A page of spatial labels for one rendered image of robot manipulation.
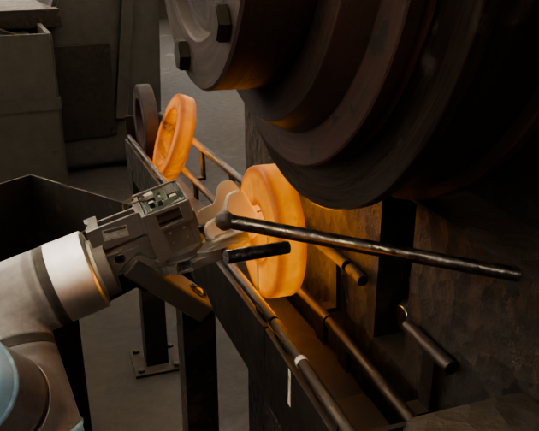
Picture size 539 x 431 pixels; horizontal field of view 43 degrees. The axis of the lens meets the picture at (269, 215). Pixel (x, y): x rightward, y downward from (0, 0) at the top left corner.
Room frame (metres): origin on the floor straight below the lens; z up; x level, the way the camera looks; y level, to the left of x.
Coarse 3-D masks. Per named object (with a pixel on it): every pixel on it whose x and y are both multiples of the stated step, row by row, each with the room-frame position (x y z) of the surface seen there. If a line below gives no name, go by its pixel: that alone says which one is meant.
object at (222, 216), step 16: (224, 224) 0.42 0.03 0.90; (240, 224) 0.42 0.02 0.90; (256, 224) 0.42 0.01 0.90; (272, 224) 0.43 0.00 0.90; (304, 240) 0.42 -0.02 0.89; (320, 240) 0.42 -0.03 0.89; (336, 240) 0.42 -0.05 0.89; (352, 240) 0.42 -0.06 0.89; (368, 240) 0.42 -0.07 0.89; (224, 256) 0.43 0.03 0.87; (240, 256) 0.43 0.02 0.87; (256, 256) 0.44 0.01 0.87; (272, 256) 0.45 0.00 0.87; (384, 256) 0.42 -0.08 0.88; (400, 256) 0.42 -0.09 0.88; (416, 256) 0.42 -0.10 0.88; (432, 256) 0.42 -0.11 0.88; (448, 256) 0.42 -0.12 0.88; (464, 272) 0.45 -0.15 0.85; (480, 272) 0.41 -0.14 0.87; (496, 272) 0.41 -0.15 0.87; (512, 272) 0.41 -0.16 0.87
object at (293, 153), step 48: (336, 0) 0.39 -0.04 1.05; (384, 0) 0.38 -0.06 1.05; (432, 0) 0.36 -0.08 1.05; (336, 48) 0.40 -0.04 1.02; (384, 48) 0.37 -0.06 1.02; (240, 96) 0.56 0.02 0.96; (288, 96) 0.46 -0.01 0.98; (336, 96) 0.42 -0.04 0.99; (384, 96) 0.38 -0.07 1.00; (288, 144) 0.51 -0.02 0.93; (336, 144) 0.43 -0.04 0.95
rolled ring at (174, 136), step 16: (176, 96) 1.42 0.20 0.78; (176, 112) 1.37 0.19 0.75; (192, 112) 1.35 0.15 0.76; (160, 128) 1.46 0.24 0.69; (176, 128) 1.33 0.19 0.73; (192, 128) 1.32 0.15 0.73; (160, 144) 1.44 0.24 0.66; (176, 144) 1.30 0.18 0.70; (160, 160) 1.40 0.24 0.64; (176, 160) 1.30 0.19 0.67; (176, 176) 1.33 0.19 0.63
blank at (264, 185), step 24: (264, 168) 0.73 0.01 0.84; (264, 192) 0.71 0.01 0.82; (288, 192) 0.69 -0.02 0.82; (264, 216) 0.70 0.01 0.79; (288, 216) 0.67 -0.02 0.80; (264, 240) 0.76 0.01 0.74; (288, 240) 0.66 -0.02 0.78; (264, 264) 0.70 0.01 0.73; (288, 264) 0.66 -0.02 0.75; (264, 288) 0.70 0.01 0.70; (288, 288) 0.67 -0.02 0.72
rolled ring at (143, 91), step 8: (136, 88) 1.57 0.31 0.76; (144, 88) 1.55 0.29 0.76; (136, 96) 1.58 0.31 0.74; (144, 96) 1.53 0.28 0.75; (152, 96) 1.53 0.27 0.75; (136, 104) 1.62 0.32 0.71; (144, 104) 1.51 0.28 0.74; (152, 104) 1.51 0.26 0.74; (136, 112) 1.63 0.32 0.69; (144, 112) 1.50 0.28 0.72; (152, 112) 1.50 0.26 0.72; (136, 120) 1.63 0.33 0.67; (144, 120) 1.49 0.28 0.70; (152, 120) 1.49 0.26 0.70; (136, 128) 1.63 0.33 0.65; (144, 128) 1.50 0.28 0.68; (152, 128) 1.49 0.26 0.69; (136, 136) 1.64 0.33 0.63; (144, 136) 1.51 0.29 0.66; (152, 136) 1.49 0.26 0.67; (144, 144) 1.52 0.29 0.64; (152, 144) 1.49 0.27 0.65; (152, 152) 1.50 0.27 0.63
